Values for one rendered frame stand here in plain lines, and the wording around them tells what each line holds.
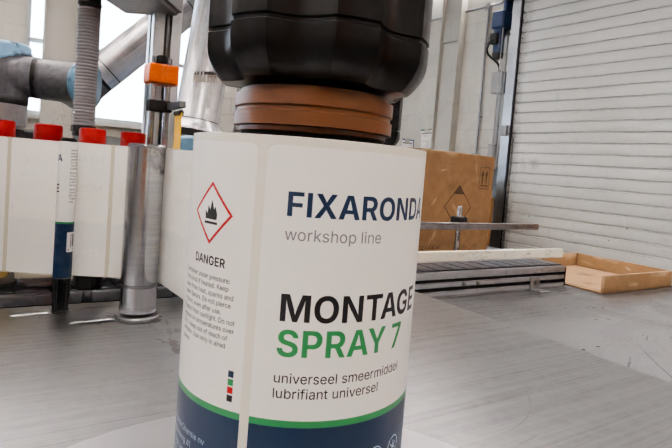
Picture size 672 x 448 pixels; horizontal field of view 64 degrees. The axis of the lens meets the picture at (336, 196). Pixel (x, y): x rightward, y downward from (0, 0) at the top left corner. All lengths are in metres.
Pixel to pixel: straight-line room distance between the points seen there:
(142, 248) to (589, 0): 5.25
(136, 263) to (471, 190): 1.00
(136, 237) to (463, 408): 0.36
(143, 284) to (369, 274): 0.45
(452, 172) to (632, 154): 3.83
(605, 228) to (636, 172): 0.54
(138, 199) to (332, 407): 0.44
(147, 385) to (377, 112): 0.33
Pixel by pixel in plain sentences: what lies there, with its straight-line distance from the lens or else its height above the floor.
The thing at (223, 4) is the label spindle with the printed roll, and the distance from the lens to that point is 0.20.
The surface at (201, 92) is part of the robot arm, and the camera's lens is 1.07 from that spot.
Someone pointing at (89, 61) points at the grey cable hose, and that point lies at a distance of 0.88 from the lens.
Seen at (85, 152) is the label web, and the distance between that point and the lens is 0.64.
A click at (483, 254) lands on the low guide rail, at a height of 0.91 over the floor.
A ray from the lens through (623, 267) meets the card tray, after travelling 1.63.
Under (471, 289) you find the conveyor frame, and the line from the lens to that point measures 1.10.
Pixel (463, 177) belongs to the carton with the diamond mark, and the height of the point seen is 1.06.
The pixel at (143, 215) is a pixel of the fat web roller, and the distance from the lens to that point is 0.59.
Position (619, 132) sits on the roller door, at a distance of 5.20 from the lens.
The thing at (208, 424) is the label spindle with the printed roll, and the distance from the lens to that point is 0.19.
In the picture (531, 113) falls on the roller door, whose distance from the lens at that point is 5.65.
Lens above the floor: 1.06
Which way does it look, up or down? 3 degrees down
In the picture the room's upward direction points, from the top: 4 degrees clockwise
